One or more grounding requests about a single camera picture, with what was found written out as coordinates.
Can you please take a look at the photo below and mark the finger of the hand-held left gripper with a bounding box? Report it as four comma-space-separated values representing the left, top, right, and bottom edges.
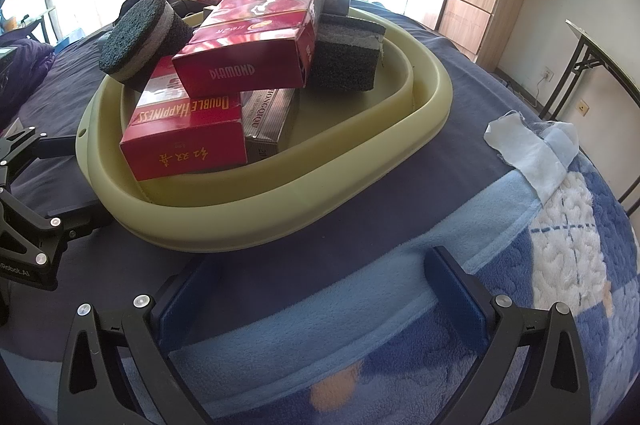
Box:
0, 128, 83, 188
0, 192, 113, 263

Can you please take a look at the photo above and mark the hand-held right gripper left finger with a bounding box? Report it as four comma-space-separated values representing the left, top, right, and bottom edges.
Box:
57, 257, 223, 425

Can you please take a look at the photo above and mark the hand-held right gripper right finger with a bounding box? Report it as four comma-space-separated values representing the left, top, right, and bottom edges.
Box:
424, 246, 592, 425

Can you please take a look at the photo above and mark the pale yellow plastic basin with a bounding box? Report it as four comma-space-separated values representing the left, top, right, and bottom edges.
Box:
75, 5, 453, 256

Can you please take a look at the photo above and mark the red gold print cigarette box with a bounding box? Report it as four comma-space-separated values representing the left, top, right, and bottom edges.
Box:
120, 55, 249, 182

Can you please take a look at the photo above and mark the round black sponge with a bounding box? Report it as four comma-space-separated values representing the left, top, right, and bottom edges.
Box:
98, 0, 193, 92

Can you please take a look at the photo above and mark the red and white cigarette box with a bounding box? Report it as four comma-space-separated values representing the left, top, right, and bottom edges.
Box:
240, 87, 301, 163

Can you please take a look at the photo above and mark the red swirl print cigarette box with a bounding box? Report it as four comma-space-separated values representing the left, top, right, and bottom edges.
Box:
171, 0, 323, 98

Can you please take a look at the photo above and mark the rectangular black sponge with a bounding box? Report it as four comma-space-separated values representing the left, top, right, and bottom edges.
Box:
306, 12, 388, 94

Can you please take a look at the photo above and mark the purple bedding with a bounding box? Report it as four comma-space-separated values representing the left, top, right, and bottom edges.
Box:
0, 37, 56, 126

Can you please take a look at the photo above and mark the black metal rack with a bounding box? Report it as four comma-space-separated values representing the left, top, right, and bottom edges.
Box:
20, 5, 58, 50

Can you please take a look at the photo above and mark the blue checkered blanket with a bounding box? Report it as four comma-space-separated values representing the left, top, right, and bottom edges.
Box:
115, 110, 640, 425

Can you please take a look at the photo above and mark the dark blue bedsheet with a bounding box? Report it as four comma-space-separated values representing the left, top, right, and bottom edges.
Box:
0, 0, 551, 356

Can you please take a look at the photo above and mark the black leg folding table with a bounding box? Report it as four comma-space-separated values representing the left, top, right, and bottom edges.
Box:
542, 19, 640, 216

